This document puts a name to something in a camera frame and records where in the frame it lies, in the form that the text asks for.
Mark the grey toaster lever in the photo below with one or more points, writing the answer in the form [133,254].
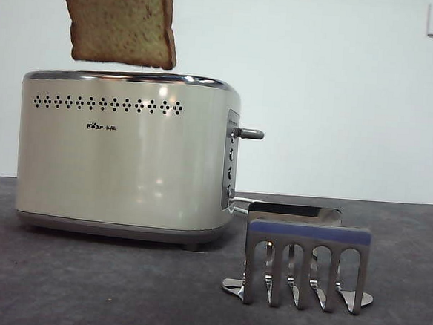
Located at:
[252,134]

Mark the stainless steel toast rack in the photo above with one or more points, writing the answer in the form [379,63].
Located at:
[308,234]

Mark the brown-crusted bread slice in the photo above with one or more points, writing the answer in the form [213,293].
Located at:
[118,21]

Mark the cream two-slot toaster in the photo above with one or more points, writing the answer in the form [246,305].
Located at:
[120,163]

